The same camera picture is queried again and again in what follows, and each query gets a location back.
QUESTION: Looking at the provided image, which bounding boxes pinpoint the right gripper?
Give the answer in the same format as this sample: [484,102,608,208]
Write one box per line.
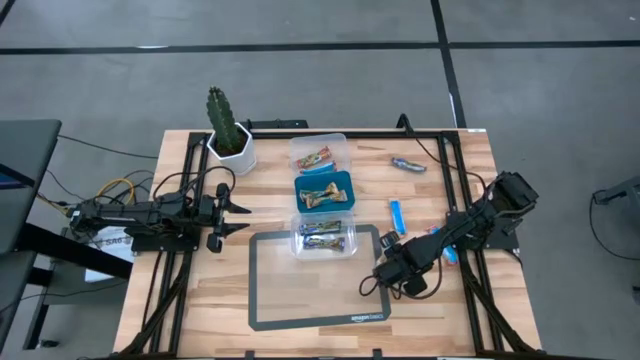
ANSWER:
[373,230,432,297]

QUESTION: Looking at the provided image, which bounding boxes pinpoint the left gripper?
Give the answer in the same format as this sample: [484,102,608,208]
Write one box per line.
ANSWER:
[198,183,253,254]

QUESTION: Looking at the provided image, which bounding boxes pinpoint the green yellow granola bar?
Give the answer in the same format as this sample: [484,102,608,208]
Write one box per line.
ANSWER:
[299,182,341,201]

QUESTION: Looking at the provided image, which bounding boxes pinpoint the green brown granola bar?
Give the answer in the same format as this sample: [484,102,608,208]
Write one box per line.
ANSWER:
[304,189,349,210]

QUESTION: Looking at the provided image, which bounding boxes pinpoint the dark blue silver granola bar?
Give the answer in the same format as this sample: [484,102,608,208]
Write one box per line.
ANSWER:
[390,156,429,175]

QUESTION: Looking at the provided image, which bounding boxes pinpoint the light blue red-ended granola bar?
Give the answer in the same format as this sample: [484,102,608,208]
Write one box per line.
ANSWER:
[425,225,460,266]

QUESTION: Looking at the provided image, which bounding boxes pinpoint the clear plastic container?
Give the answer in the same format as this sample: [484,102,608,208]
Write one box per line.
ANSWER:
[290,209,359,262]
[288,132,351,177]

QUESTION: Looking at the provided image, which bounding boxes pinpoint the white hexagonal plant pot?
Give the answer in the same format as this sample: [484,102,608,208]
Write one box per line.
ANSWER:
[206,121,259,177]

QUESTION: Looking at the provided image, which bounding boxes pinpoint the teal plastic container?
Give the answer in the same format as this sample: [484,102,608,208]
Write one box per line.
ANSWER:
[293,170,357,215]

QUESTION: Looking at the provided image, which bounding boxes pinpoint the translucent black-bordered baking mat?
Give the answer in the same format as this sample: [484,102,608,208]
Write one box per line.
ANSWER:
[247,223,392,332]

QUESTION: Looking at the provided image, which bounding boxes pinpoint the green cactus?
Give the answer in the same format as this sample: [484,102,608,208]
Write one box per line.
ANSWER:
[205,85,241,154]

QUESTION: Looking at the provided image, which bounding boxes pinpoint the black power box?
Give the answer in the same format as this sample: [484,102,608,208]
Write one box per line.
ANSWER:
[246,118,310,131]

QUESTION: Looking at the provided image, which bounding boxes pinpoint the white printed paper sheet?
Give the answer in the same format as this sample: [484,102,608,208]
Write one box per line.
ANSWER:
[83,224,140,284]

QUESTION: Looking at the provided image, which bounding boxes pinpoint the grey desk top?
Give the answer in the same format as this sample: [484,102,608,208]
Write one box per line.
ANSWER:
[0,249,39,351]
[0,118,63,257]

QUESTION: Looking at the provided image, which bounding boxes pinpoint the grey metal stand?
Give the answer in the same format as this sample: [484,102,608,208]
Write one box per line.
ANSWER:
[592,173,640,207]

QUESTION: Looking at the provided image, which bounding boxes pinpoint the yellow cable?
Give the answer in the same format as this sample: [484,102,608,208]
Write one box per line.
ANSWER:
[93,176,137,207]

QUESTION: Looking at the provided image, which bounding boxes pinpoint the black aluminium table frame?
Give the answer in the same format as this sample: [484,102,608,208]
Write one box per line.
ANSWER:
[117,128,536,360]

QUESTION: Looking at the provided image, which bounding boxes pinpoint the black floor cable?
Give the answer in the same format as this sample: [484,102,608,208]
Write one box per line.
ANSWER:
[56,133,160,161]

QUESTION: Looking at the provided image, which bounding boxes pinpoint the black power cable with plug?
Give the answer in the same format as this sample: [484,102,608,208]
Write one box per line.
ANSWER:
[396,113,496,194]

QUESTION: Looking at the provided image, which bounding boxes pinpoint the black desk leg frame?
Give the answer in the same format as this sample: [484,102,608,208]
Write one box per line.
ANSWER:
[19,222,134,351]

